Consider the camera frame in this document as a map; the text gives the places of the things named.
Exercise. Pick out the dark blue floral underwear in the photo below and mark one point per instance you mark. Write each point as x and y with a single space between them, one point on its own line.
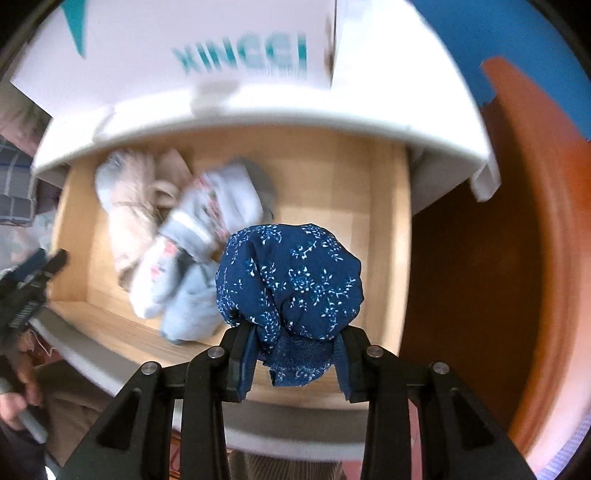
295 277

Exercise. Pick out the grey sock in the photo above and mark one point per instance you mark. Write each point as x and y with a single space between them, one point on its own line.
265 184

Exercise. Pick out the orange wooden furniture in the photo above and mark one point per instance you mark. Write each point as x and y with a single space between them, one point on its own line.
521 184

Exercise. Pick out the white patterned cover cloth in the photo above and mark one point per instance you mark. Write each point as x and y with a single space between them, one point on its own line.
392 78

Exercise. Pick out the beige underwear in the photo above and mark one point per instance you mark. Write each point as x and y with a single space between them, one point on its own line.
134 217

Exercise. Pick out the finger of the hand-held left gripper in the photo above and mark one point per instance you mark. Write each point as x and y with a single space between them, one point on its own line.
53 265
25 268

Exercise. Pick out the white shoe box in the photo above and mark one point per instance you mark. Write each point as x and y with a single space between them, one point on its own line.
138 46

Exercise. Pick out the white floral underwear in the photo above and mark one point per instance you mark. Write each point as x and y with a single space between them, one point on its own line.
203 212

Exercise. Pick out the person's left hand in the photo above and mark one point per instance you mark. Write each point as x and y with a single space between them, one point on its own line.
18 392

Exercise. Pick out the grey plaid blanket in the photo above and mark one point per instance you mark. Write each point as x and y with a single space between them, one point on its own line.
14 184

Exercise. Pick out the grey-fronted wooden drawer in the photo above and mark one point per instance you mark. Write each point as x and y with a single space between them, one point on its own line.
323 194

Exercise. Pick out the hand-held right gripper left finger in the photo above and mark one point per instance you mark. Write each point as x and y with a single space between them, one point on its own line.
240 364

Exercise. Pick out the white crumpled sheet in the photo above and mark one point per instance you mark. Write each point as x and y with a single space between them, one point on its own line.
32 230

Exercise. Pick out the light blue underwear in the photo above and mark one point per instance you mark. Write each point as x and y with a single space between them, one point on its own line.
191 307

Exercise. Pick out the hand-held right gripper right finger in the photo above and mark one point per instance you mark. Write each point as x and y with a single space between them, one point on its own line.
353 369

